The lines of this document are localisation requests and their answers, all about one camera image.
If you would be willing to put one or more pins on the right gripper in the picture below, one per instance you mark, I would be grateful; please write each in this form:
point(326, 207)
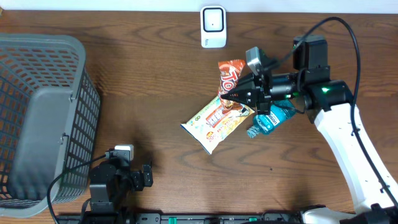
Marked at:
point(250, 92)

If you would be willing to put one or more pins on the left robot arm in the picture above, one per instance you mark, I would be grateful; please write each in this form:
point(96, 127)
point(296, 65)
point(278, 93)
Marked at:
point(110, 184)

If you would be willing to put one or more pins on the yellow snack bag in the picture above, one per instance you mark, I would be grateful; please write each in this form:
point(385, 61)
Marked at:
point(211, 125)

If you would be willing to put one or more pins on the blue mouthwash bottle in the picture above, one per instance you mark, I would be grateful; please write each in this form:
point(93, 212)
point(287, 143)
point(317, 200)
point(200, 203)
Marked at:
point(265, 124)

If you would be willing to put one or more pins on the grey plastic shopping basket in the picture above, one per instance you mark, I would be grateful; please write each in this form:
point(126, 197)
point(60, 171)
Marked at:
point(49, 116)

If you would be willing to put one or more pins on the brown Top chocolate bar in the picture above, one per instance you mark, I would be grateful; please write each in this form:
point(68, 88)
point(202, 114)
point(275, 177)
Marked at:
point(230, 72)

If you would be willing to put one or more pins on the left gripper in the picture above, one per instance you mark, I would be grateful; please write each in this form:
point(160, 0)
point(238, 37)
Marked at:
point(138, 180)

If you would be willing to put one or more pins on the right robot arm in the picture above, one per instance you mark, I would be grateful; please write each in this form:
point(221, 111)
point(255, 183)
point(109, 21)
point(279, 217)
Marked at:
point(330, 107)

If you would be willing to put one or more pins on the white barcode scanner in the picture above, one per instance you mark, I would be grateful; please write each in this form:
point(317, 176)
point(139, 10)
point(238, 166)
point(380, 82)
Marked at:
point(213, 27)

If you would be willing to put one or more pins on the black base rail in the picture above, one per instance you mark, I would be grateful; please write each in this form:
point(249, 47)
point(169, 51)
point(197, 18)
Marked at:
point(156, 218)

